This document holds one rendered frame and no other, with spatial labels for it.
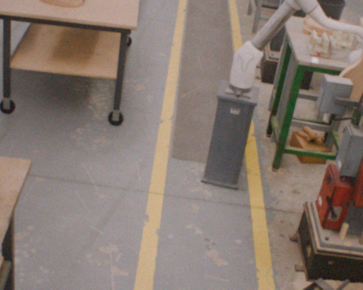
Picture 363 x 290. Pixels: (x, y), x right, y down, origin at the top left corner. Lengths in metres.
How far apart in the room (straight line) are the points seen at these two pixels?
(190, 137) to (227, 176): 0.71
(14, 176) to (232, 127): 1.93
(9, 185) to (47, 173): 1.73
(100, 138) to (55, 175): 0.64
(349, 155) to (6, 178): 1.87
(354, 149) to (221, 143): 1.12
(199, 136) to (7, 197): 2.71
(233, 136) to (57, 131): 1.44
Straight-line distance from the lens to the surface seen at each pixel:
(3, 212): 2.42
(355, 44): 4.49
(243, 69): 4.02
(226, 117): 4.11
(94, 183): 4.20
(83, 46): 5.29
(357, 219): 3.69
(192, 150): 4.74
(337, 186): 3.50
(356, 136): 3.42
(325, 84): 3.52
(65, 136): 4.74
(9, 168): 2.68
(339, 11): 6.96
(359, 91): 3.83
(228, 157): 4.26
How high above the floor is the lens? 2.35
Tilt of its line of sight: 30 degrees down
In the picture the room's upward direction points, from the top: 9 degrees clockwise
